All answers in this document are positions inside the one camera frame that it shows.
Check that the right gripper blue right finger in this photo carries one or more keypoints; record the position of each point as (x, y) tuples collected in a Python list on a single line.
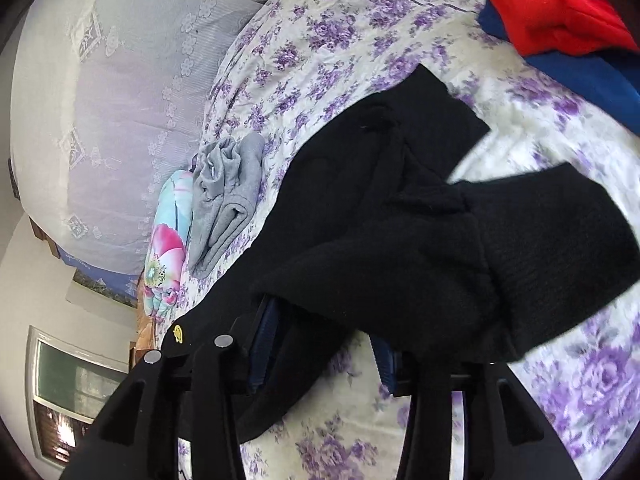
[(426, 452)]

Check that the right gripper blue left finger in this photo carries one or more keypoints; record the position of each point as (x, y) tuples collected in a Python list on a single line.
[(232, 364)]

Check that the black pants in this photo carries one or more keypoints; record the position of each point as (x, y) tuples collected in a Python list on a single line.
[(367, 233)]

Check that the window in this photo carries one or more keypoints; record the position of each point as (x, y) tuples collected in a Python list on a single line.
[(65, 388)]

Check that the floral folded blanket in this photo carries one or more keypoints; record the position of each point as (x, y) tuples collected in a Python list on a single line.
[(161, 275)]

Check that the grey folded garment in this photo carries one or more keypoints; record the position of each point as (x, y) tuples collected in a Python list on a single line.
[(226, 183)]

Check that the white lace bed headboard cover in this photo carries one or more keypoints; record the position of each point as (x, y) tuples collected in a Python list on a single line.
[(107, 102)]

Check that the purple floral bedsheet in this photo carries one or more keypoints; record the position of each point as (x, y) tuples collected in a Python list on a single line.
[(297, 64)]

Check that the blue garment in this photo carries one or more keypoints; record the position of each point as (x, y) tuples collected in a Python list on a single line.
[(608, 79)]

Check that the red garment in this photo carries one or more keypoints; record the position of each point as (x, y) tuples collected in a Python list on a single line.
[(573, 27)]

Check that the blue poster on wall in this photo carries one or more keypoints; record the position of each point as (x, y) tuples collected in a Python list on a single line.
[(112, 285)]

